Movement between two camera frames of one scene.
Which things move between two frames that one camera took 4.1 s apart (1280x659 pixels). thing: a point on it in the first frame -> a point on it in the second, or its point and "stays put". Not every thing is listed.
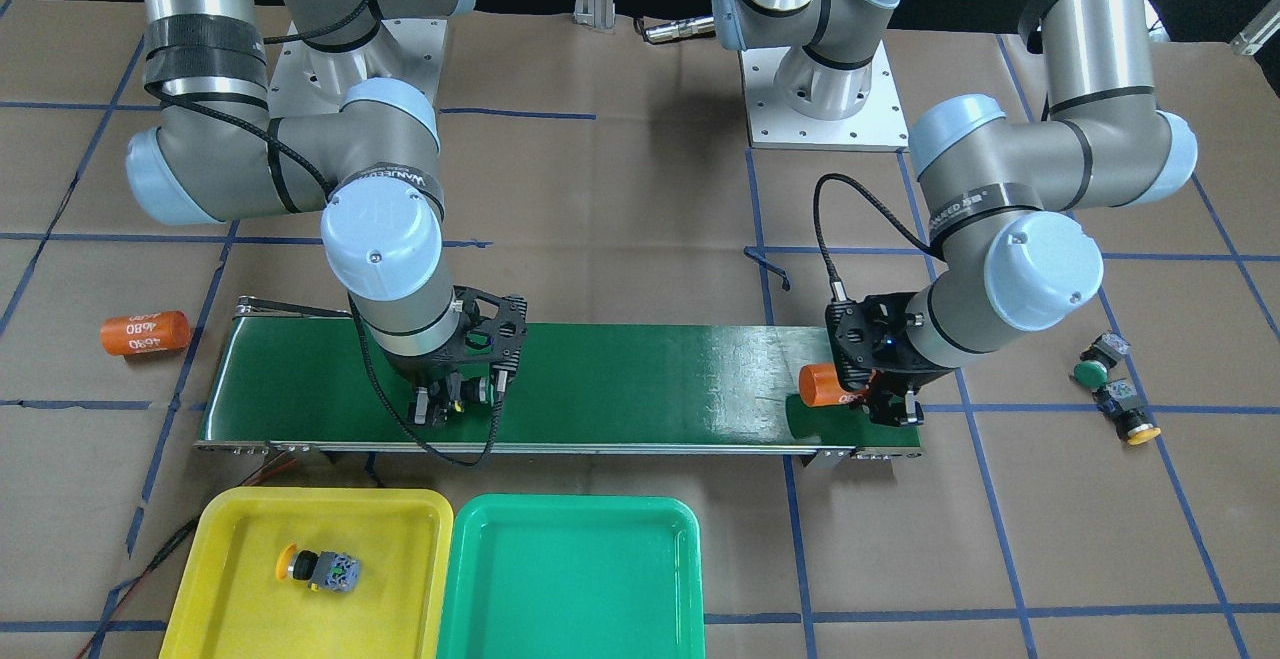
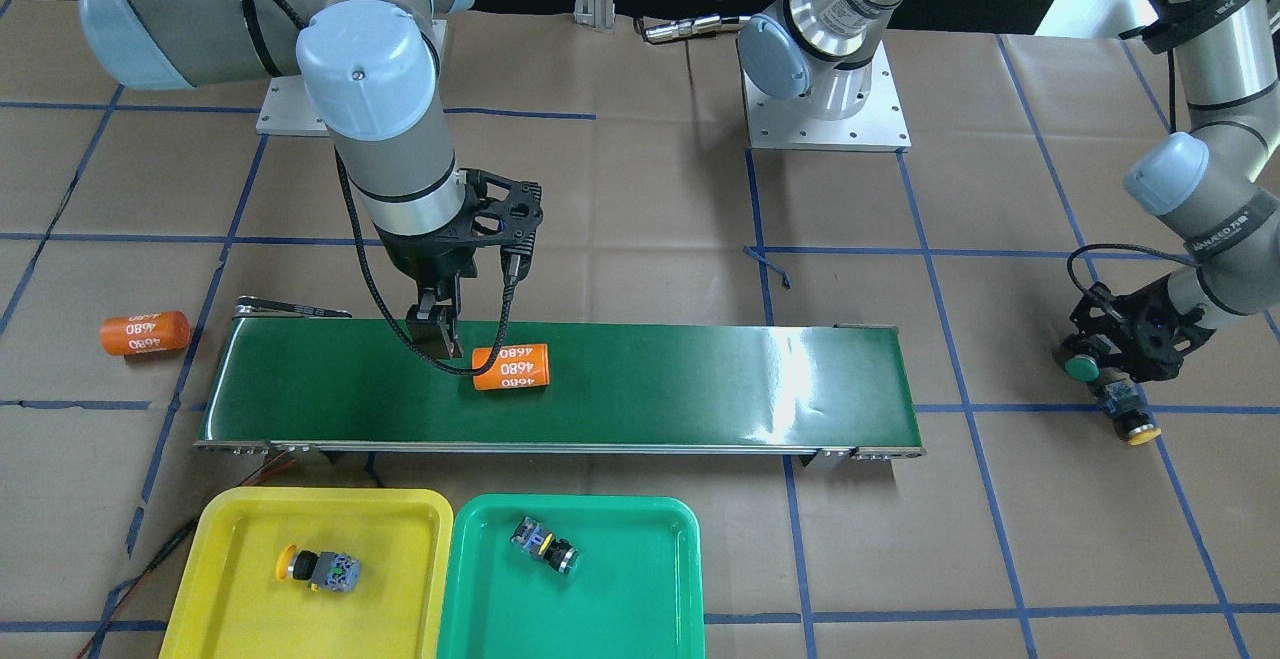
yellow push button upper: [1121, 403] stays put
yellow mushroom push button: [332, 571] stays put
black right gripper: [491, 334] -> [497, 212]
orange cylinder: [819, 387] -> [515, 367]
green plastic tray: [569, 576] stays put
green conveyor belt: [293, 378] stays put
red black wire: [178, 540] stays put
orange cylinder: [146, 332] stays put
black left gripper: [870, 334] -> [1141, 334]
